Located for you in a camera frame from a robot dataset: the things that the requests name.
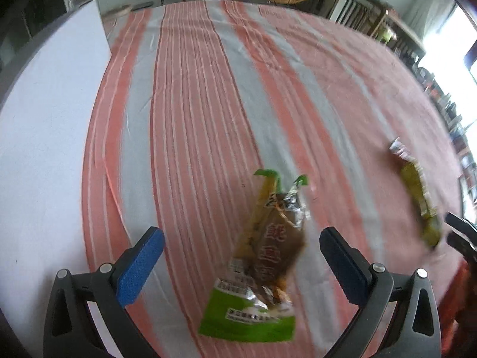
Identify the pink striped tablecloth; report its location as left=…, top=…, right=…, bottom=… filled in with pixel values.
left=83, top=1, right=461, bottom=357

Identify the dark wooden chair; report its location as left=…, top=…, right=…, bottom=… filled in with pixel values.
left=327, top=0, right=388, bottom=38

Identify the white board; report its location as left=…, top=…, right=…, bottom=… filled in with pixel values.
left=1, top=2, right=111, bottom=357

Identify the olive green snack packet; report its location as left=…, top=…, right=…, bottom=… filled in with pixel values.
left=389, top=138, right=442, bottom=249

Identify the brown green snack pouch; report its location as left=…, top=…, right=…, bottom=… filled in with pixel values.
left=199, top=169, right=309, bottom=343

